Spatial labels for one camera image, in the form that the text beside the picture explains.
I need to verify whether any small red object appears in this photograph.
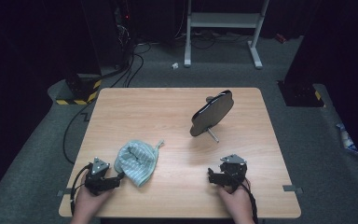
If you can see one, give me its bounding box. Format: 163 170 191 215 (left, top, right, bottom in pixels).
274 32 288 45

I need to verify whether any long black floor cable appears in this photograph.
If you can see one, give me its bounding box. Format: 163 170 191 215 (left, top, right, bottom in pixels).
62 98 99 165

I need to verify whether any black perforated stand base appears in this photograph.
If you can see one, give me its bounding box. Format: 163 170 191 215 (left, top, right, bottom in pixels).
278 79 325 108

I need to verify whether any dark curtain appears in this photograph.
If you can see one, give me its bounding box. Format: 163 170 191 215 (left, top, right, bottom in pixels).
283 0 358 178
0 0 103 206

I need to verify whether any left hand-held gripper cable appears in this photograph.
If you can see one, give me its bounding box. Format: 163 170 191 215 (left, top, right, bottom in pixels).
70 163 92 217

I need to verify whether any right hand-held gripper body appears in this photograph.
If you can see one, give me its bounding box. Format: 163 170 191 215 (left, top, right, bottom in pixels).
219 154 247 189

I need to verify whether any person's right hand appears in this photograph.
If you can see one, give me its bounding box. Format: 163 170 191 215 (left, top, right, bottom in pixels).
218 186 255 222

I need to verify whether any tangle of black cables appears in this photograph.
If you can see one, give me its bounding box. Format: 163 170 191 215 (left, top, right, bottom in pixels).
190 31 250 50

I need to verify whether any black yellow striped stand base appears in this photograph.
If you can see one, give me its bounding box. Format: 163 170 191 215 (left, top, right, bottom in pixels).
55 73 103 106

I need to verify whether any black looped floor cable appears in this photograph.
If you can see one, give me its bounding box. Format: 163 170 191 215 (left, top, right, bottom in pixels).
125 53 145 88

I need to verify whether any striped light green cloth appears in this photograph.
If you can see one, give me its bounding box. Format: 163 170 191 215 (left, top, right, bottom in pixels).
114 139 166 189

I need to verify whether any dark equipment rack with wires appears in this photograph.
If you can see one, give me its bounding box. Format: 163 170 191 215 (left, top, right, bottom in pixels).
113 0 136 68

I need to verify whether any grey tape strip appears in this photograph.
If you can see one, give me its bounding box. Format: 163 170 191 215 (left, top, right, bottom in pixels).
282 184 304 193
57 188 77 198

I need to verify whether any blue white packet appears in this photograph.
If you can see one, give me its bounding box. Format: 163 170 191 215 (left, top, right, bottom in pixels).
335 122 358 154

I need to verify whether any right hand-held gripper cable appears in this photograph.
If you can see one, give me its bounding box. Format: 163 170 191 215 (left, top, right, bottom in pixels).
241 176 259 224

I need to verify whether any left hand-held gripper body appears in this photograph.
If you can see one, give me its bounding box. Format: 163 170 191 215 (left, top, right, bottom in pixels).
84 157 113 196

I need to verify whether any person's left hand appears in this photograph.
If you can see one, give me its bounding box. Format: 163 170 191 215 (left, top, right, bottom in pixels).
74 188 113 220

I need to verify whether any white metal stand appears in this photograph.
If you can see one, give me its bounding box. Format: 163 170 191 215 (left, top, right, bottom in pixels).
184 0 269 70

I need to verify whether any hand-held gripper cable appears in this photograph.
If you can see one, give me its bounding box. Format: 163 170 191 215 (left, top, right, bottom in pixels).
70 163 92 217
241 176 259 224

